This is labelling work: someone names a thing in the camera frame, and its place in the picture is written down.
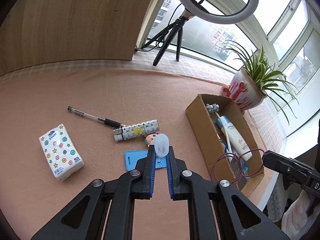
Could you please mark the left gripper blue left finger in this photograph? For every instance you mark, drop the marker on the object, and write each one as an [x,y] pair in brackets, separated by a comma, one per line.
[147,167]

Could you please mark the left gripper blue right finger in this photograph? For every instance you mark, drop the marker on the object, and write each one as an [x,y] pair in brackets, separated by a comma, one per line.
[177,188]

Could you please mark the small translucent white cap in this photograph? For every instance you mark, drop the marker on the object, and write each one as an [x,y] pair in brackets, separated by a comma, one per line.
[161,145]

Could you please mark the white sunscreen bottle blue cap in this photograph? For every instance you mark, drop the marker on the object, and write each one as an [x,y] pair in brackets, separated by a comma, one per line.
[236,140]

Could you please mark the white neck massager roller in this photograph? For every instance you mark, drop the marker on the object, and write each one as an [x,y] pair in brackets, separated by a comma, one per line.
[213,109]

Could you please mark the orange cartoon toy figure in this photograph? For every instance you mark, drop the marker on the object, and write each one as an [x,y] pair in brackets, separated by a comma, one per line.
[149,138]

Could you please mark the patterned white lighter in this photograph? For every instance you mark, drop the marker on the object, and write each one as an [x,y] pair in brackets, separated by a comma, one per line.
[136,130]

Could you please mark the open cardboard box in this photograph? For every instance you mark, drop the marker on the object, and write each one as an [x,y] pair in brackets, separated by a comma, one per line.
[211,139]

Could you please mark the black gel pen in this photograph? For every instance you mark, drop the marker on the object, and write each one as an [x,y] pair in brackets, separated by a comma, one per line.
[106,121]

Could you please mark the patterned tissue pack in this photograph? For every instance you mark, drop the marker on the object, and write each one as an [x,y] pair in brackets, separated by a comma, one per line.
[60,152]

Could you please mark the red white pot saucer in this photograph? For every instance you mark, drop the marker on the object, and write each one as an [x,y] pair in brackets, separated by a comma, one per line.
[225,92]

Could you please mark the green spider plant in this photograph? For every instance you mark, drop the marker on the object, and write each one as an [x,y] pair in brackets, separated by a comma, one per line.
[264,75]

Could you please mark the red white flower pot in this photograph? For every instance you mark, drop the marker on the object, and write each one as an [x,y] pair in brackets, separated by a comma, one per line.
[244,92]

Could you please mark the black tripod stand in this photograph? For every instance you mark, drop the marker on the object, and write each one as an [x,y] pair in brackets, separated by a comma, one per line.
[164,38]

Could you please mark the light wooden board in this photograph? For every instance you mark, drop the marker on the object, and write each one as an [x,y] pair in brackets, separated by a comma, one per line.
[44,31]

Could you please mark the white ring light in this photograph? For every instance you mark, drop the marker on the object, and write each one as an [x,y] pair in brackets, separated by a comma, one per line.
[219,11]

